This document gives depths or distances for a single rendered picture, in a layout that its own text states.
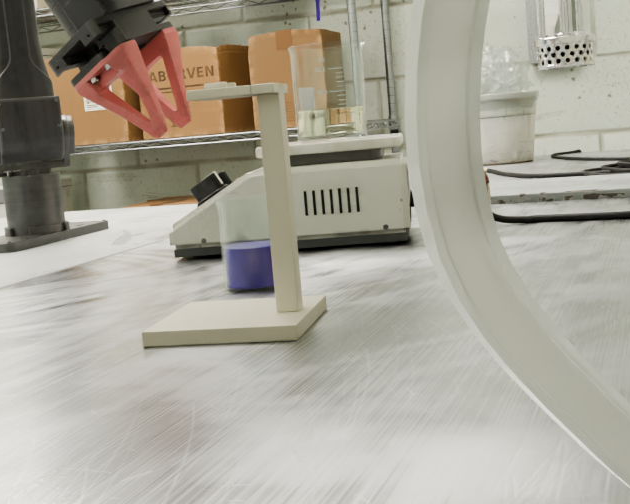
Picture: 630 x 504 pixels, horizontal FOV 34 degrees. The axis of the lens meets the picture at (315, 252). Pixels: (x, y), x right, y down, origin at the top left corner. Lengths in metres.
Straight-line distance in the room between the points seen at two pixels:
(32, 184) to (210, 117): 2.03
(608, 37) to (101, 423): 2.91
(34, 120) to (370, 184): 0.43
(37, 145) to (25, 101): 0.05
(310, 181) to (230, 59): 2.39
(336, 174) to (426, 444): 0.51
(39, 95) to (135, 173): 2.56
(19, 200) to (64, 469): 0.81
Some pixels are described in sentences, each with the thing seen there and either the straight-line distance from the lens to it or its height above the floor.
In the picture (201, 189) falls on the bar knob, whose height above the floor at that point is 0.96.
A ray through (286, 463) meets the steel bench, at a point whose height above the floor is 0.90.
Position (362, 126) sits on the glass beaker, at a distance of 0.86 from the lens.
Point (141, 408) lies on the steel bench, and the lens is 0.41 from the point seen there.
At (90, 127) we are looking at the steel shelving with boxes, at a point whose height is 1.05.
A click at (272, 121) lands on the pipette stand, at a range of 0.52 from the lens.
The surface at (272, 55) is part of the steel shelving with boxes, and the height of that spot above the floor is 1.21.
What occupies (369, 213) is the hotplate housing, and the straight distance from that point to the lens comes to 0.82.
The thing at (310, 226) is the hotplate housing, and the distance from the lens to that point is 0.83.
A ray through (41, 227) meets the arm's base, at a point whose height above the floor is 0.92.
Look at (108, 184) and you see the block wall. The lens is 3.73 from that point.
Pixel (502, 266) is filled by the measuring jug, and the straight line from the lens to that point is 0.17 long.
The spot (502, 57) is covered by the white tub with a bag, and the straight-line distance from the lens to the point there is 1.87.
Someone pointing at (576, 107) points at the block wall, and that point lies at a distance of 3.23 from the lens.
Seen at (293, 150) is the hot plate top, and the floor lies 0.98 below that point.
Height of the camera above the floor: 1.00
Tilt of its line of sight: 7 degrees down
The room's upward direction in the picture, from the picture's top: 5 degrees counter-clockwise
